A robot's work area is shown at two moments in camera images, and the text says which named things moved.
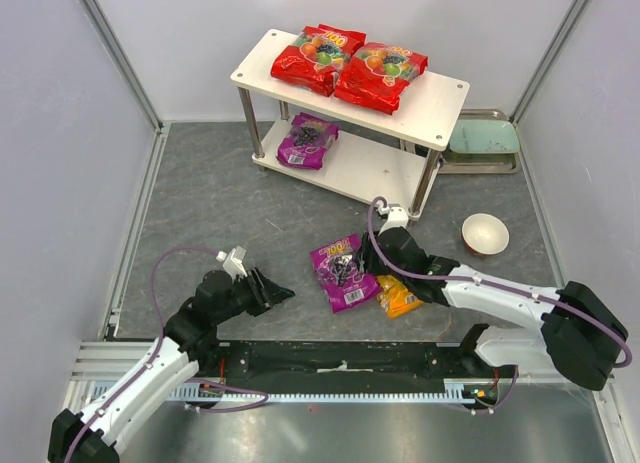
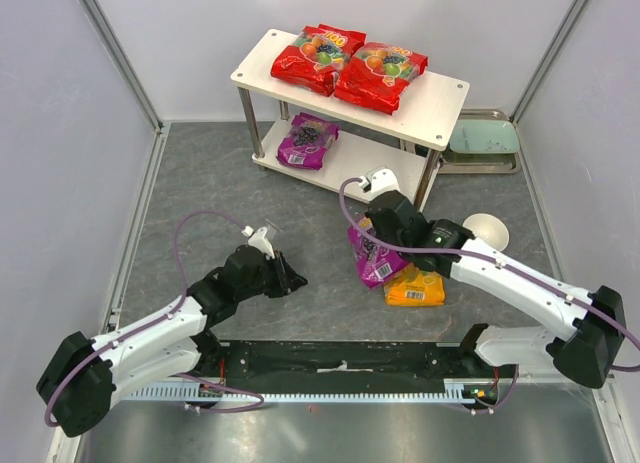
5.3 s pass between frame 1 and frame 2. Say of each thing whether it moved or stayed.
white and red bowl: stayed
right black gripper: moved
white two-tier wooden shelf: stayed
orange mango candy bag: moved
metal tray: stayed
